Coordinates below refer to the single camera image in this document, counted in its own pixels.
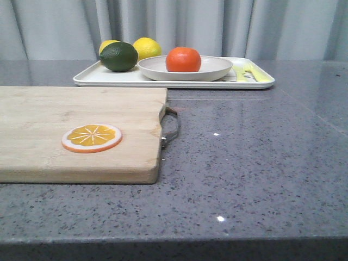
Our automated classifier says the wooden cutting board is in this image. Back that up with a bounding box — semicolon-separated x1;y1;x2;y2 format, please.
1;86;167;184

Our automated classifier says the orange slice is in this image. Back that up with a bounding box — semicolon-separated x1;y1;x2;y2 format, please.
61;123;123;153

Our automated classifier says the yellow lemon right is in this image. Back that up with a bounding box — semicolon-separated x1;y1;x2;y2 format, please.
133;38;162;61

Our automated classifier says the grey curtain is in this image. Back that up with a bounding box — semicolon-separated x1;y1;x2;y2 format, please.
1;1;347;61

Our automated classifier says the white rectangular tray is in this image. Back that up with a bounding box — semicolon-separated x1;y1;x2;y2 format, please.
73;57;275;90

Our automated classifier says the yellow plastic fork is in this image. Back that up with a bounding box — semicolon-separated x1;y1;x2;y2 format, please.
244;63;269;82

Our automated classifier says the yellow lemon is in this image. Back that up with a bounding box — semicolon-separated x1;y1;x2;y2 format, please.
98;40;119;54
133;38;162;61

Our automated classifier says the yellow plastic knife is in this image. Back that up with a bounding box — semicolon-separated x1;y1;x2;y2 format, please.
232;65;248;82

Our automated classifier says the green lime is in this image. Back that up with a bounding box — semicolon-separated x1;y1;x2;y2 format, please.
100;42;138;72

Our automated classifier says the beige round plate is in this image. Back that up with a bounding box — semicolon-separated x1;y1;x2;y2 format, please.
138;55;237;82

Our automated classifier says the orange tangerine fruit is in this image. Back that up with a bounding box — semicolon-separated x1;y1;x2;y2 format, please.
166;47;201;72

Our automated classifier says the metal cutting board handle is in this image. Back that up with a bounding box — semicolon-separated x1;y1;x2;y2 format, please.
159;106;180;162

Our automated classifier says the yellow lemon left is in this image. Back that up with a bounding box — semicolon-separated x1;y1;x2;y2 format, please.
98;40;119;54

